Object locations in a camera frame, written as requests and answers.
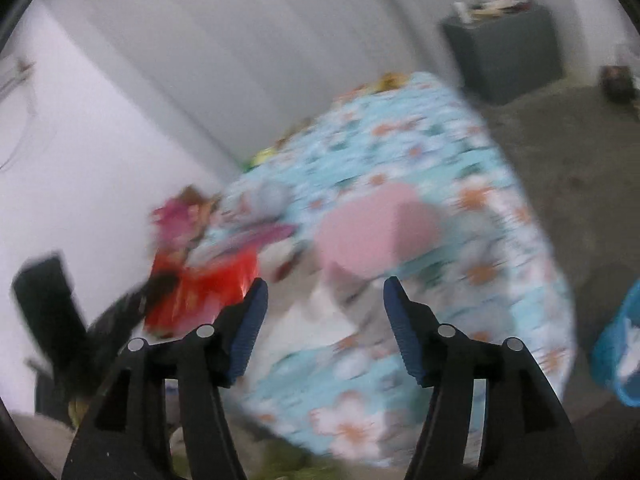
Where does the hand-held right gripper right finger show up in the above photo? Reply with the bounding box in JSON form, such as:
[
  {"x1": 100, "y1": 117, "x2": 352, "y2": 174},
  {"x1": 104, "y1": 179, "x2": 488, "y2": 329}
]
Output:
[{"x1": 382, "y1": 276, "x2": 591, "y2": 480}]

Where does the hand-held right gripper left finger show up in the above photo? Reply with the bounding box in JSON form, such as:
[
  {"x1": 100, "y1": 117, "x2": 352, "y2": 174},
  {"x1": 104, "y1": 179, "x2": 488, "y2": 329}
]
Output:
[{"x1": 61, "y1": 277, "x2": 269, "y2": 480}]

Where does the red snack packet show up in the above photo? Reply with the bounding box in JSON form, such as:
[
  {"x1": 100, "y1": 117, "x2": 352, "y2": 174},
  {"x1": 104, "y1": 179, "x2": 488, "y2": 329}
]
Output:
[{"x1": 144, "y1": 250, "x2": 261, "y2": 338}]

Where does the blue mesh basket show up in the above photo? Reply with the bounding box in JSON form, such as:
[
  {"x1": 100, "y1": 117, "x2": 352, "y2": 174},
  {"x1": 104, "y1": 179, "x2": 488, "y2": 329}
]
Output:
[{"x1": 590, "y1": 280, "x2": 640, "y2": 407}]

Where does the pink cloth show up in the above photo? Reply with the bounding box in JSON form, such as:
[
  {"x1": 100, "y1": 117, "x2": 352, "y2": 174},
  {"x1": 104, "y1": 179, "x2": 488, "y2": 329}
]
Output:
[{"x1": 316, "y1": 182, "x2": 443, "y2": 278}]

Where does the pink plastic bag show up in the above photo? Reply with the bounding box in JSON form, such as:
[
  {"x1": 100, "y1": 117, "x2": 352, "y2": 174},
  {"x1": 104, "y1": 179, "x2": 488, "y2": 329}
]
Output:
[{"x1": 150, "y1": 187, "x2": 216, "y2": 256}]

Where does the blue floral tablecloth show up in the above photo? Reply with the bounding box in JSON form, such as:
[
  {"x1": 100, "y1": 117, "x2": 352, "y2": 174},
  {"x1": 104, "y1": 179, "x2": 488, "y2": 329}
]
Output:
[{"x1": 200, "y1": 71, "x2": 576, "y2": 471}]

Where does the yellow candy wrapper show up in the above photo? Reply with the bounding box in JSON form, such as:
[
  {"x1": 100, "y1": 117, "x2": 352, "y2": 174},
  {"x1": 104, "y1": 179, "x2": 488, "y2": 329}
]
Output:
[{"x1": 372, "y1": 72, "x2": 411, "y2": 92}]

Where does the grey curtain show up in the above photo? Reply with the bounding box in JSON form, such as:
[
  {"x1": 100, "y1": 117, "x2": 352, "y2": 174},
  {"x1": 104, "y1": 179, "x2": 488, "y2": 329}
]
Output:
[{"x1": 40, "y1": 0, "x2": 501, "y2": 186}]

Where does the dark grey cabinet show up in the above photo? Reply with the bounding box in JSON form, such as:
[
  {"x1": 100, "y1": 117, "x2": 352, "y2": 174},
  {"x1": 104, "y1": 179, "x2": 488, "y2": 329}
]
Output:
[{"x1": 441, "y1": 4, "x2": 565, "y2": 106}]

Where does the dark small box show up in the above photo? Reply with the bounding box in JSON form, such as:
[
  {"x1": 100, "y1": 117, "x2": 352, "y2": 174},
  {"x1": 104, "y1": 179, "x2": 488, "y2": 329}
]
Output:
[{"x1": 601, "y1": 65, "x2": 633, "y2": 103}]

